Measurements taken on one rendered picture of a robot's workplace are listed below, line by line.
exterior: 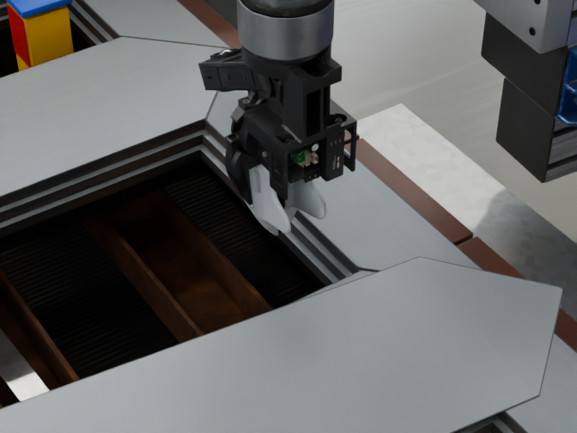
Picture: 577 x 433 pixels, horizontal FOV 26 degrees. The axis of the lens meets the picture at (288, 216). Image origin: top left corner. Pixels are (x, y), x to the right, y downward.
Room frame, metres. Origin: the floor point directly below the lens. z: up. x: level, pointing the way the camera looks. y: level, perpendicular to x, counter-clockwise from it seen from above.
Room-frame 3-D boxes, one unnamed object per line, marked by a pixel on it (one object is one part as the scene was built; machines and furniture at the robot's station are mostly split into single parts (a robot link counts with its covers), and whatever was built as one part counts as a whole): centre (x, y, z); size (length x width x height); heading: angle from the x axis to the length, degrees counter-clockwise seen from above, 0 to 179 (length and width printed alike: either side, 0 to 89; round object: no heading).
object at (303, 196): (0.84, -0.01, 0.89); 0.06 x 0.03 x 0.09; 33
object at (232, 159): (0.84, 0.03, 0.94); 0.05 x 0.02 x 0.09; 123
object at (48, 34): (1.19, 0.28, 0.78); 0.05 x 0.05 x 0.19; 34
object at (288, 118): (0.83, 0.00, 1.00); 0.09 x 0.08 x 0.12; 33
